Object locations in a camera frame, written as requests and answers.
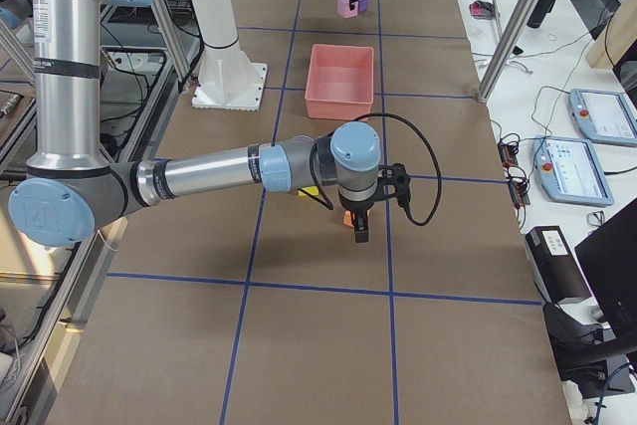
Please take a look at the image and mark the orange foam cube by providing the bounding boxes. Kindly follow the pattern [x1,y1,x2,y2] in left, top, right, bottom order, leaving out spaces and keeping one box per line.
[342,210,369,230]

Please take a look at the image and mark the near teach pendant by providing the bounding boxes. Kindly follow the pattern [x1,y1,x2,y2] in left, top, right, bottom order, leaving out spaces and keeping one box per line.
[532,135,614,207]

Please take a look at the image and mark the pink and grey pouch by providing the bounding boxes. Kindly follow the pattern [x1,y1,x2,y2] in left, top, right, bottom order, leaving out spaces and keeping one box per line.
[469,0,498,21]

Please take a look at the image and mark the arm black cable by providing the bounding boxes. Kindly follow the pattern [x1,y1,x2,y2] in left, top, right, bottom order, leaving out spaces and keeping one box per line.
[308,112,443,226]

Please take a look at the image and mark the pink foam cube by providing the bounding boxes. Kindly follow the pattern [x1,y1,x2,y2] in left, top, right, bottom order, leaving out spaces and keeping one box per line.
[336,0,359,19]

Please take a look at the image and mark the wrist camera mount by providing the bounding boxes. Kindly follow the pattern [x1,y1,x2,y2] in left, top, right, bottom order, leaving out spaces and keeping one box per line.
[372,163,411,212]

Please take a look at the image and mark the teach pendant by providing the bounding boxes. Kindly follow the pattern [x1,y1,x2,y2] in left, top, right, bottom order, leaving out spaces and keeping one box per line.
[532,135,614,207]
[568,89,636,147]

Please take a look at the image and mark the aluminium frame post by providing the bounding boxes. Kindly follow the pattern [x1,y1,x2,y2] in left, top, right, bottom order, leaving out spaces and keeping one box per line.
[477,0,538,104]

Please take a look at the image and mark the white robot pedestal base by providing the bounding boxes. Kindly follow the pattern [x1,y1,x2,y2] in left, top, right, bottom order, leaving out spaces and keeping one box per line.
[191,0,268,110]

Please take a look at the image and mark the far teach pendant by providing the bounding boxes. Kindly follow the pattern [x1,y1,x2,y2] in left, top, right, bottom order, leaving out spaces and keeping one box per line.
[568,89,636,147]

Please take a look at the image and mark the yellow foam cube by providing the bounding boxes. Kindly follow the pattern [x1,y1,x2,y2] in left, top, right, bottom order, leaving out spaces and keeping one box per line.
[298,186,319,197]

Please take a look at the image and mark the pink plastic bin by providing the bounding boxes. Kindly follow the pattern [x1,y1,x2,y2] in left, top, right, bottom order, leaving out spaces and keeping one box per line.
[305,44,374,120]

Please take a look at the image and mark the black box device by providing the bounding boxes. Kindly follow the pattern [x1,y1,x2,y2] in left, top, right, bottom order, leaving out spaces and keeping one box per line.
[525,225,591,305]

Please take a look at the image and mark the black monitor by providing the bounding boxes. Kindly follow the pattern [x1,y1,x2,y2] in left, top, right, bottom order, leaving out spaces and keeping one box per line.
[575,200,636,336]

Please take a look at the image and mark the black water bottle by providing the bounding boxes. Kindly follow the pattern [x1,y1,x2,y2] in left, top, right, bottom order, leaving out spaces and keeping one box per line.
[527,0,556,29]

